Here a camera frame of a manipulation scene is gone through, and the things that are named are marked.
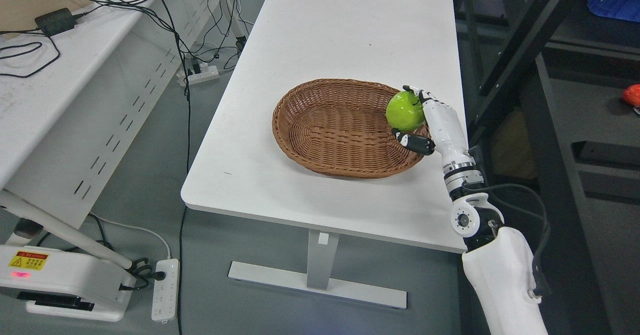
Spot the white pedestal table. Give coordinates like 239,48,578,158
181,0,466,309

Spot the white power strip far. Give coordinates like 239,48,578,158
176,65,220,87

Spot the long black floor cable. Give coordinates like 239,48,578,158
145,0,193,335

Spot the black power adapter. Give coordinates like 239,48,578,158
34,7,77,37

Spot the black cable on desk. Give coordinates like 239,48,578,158
0,29,62,79

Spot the white power strip near base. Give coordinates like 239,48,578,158
151,259,180,324

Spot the brown wicker basket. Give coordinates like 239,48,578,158
271,79,423,179

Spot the white desk with perforated panel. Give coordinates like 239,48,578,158
0,0,276,271

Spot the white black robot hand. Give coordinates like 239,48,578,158
391,85,476,173

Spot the green apple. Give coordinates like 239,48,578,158
385,90,426,132

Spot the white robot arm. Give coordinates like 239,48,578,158
442,161,547,335

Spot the red toy on shelf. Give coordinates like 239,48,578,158
621,84,640,108

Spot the white robot base unit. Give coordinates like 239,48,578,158
0,244,137,322

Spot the black metal shelf frame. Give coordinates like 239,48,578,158
453,0,640,335

